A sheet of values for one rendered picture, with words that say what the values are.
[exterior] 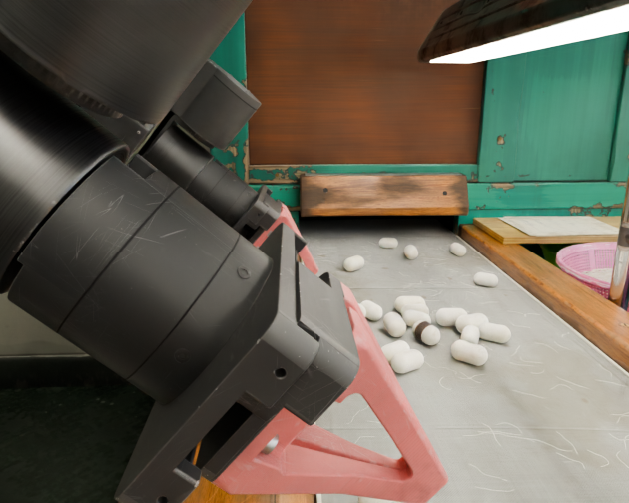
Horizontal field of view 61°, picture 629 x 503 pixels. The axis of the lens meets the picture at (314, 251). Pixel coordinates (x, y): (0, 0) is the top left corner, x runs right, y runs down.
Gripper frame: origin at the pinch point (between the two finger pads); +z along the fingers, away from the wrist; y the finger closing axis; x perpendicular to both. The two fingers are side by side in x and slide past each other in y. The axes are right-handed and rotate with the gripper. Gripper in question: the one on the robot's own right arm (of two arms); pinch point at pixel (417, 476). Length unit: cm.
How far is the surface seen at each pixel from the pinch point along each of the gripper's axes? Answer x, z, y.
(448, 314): -0.6, 16.6, 38.8
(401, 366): 4.6, 11.3, 28.1
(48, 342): 112, -23, 160
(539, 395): -2.0, 20.7, 24.4
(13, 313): 110, -38, 160
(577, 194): -29, 40, 81
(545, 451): -0.1, 18.3, 16.8
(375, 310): 4.7, 10.7, 40.8
